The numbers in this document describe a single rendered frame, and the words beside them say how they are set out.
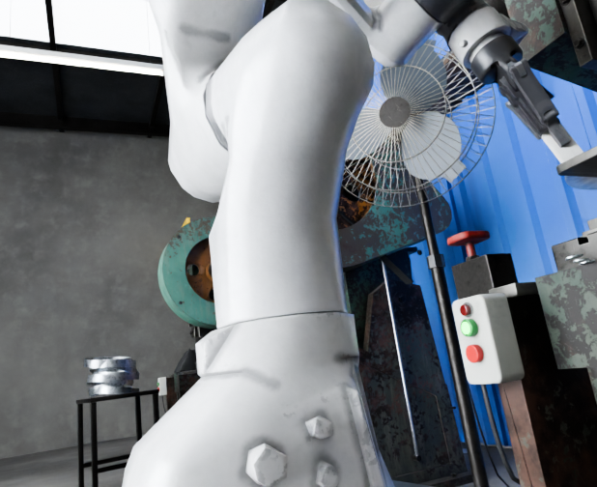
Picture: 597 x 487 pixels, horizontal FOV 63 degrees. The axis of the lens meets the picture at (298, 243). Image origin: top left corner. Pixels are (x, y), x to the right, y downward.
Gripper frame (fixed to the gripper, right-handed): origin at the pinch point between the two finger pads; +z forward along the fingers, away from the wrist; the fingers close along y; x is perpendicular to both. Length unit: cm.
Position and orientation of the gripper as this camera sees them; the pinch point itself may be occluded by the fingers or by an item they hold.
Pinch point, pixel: (564, 148)
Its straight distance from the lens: 84.5
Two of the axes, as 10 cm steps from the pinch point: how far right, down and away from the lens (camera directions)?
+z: 4.2, 8.4, -3.3
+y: -3.5, -1.9, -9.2
